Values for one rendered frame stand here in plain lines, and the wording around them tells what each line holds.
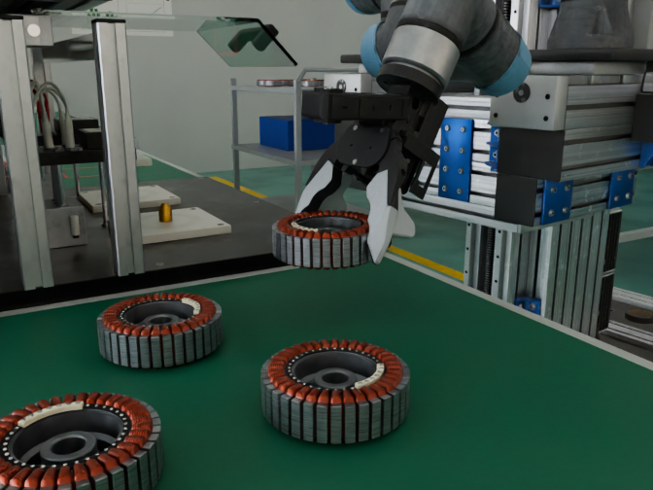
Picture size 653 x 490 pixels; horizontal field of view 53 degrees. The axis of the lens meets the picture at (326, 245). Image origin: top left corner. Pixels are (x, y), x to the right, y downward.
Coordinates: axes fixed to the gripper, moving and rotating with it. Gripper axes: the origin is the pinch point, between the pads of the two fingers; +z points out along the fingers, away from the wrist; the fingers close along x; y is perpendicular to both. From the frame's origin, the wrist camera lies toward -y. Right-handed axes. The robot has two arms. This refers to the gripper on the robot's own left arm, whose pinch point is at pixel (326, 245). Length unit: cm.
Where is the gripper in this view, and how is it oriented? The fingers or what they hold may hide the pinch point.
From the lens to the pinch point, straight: 66.7
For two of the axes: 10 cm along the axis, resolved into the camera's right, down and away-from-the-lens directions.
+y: 6.7, 3.4, 6.6
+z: -3.9, 9.2, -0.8
